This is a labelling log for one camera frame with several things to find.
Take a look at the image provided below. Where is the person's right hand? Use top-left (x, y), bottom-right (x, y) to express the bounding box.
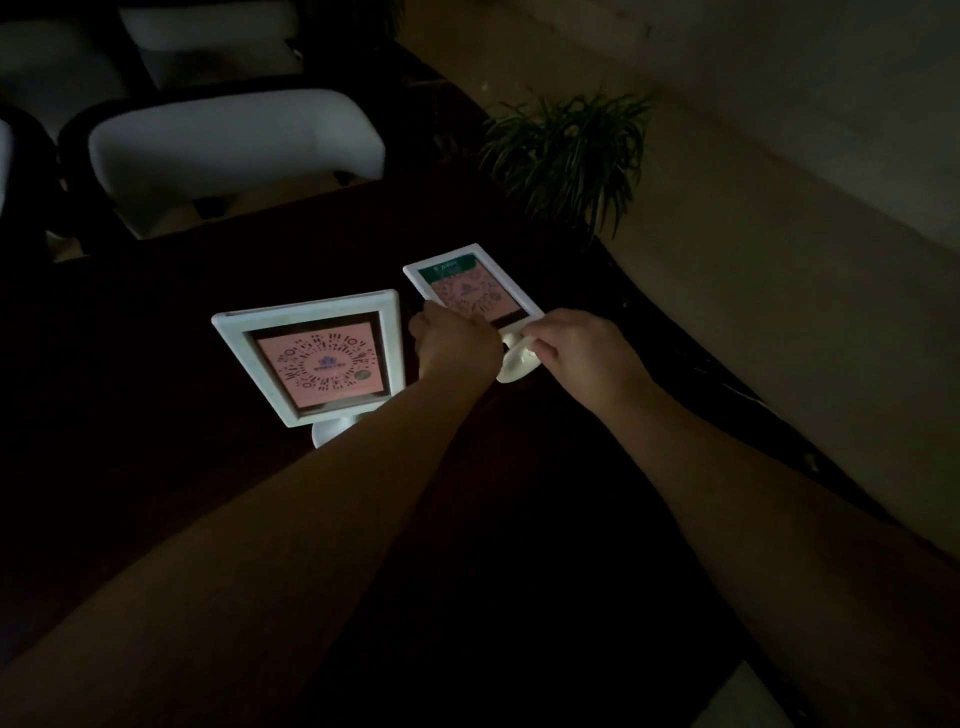
top-left (522, 308), bottom-right (655, 414)

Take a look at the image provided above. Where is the person's left hand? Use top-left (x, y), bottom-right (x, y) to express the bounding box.
top-left (408, 300), bottom-right (504, 385)

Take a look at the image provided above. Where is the white sign stand green header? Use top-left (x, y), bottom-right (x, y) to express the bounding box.
top-left (402, 243), bottom-right (546, 385)

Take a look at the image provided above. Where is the person's left forearm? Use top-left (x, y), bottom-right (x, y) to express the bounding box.
top-left (0, 369), bottom-right (502, 728)

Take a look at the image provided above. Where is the person's right forearm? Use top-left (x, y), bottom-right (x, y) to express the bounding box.
top-left (594, 375), bottom-right (960, 728)

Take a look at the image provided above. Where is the white sign stand pink card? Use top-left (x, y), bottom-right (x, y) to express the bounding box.
top-left (210, 289), bottom-right (407, 450)

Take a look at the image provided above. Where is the green potted plant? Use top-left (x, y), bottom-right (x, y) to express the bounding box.
top-left (480, 90), bottom-right (655, 240)

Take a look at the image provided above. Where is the white chair black frame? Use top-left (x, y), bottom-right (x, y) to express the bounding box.
top-left (112, 0), bottom-right (309, 91)
top-left (58, 75), bottom-right (387, 241)

